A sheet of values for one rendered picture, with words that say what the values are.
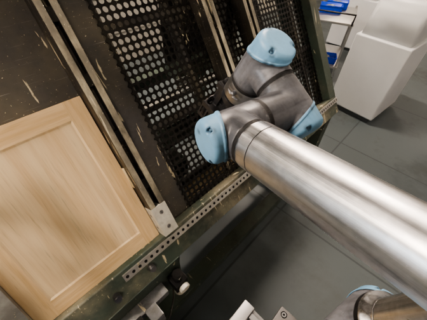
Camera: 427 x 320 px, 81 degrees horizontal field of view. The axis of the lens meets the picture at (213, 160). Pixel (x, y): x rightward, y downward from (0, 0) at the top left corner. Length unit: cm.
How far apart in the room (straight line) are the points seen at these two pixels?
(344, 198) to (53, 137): 79
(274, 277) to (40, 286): 143
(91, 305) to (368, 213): 90
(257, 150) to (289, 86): 17
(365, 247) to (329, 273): 184
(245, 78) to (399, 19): 281
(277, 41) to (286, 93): 9
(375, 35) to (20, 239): 322
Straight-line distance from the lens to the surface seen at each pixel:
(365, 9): 525
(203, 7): 114
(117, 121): 86
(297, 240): 212
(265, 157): 30
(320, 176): 27
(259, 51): 46
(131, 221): 98
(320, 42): 183
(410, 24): 321
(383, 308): 57
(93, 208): 93
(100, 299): 101
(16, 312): 98
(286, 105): 42
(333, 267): 213
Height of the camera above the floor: 180
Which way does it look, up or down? 46 degrees down
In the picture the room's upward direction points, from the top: 2 degrees clockwise
